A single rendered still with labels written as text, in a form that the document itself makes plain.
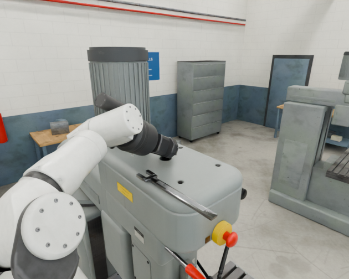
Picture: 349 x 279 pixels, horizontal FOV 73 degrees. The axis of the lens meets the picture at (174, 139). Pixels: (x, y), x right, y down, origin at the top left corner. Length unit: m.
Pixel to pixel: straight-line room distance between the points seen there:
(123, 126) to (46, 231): 0.24
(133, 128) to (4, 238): 0.27
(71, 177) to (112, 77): 0.46
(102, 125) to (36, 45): 4.35
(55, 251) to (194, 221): 0.33
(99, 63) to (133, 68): 0.11
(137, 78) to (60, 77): 4.15
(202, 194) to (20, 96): 4.43
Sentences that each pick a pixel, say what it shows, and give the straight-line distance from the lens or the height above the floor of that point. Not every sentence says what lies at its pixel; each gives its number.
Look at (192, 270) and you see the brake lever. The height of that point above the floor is 1.71.
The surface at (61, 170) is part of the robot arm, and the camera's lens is 0.38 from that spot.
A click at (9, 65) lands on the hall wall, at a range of 4.75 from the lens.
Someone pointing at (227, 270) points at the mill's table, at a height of 0.97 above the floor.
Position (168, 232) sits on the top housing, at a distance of 0.60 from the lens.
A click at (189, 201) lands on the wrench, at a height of 1.90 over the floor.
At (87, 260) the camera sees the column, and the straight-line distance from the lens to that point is 1.31.
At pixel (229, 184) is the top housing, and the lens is 0.62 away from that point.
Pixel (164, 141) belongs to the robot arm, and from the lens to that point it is 0.62.
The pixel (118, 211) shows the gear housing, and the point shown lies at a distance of 0.85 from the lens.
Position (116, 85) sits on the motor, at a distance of 0.78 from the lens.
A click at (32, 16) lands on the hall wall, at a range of 4.86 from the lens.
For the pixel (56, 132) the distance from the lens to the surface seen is 4.48.
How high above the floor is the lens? 2.19
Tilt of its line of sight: 20 degrees down
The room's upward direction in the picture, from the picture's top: straight up
